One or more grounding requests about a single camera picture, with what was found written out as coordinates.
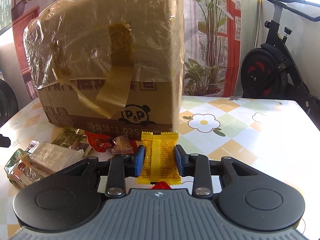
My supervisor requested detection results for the cardboard box with plastic liner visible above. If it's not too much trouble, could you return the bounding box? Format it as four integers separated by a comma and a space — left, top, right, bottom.
23, 0, 186, 137

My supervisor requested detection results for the metal pole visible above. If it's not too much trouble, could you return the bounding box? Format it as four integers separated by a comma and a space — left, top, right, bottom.
253, 0, 262, 49

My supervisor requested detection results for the printed room backdrop cloth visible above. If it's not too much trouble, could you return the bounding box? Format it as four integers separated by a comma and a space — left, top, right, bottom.
10, 0, 242, 98

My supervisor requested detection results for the orange red snack packet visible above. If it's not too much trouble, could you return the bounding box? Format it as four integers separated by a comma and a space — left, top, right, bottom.
151, 181, 171, 191

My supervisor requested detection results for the gold snack packet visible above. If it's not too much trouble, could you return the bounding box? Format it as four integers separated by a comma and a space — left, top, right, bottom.
52, 127, 87, 147

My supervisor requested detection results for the green snack packet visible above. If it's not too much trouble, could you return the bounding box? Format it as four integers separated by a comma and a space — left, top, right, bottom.
4, 149, 32, 184

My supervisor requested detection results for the brown candy clear wrapper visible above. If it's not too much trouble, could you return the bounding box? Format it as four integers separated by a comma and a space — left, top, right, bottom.
112, 135, 133, 155

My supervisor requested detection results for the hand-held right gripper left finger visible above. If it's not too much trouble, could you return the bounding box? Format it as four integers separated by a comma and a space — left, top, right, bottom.
59, 145, 146, 197

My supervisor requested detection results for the black exercise bike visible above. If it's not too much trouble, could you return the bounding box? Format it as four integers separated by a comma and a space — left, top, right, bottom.
241, 0, 320, 117

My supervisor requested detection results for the washing machine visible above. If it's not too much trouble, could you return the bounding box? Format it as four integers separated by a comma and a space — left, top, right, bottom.
0, 79, 19, 128

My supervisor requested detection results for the orange white snack packet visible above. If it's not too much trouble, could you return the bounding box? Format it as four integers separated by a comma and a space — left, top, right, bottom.
12, 161, 49, 188

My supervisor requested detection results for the small pale snack packet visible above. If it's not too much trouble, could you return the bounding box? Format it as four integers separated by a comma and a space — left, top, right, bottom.
25, 141, 42, 153

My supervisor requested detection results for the clear cracker packet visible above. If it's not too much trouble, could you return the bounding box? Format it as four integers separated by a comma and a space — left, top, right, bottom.
29, 142, 85, 173

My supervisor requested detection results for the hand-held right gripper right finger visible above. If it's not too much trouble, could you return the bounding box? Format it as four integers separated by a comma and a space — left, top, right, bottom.
174, 144, 262, 197

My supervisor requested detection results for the checked floral tablecloth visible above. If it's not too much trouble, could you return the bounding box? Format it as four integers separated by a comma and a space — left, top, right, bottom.
0, 95, 320, 240

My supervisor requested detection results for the yellow snack packet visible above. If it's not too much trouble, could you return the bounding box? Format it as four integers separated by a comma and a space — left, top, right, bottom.
136, 131, 182, 186

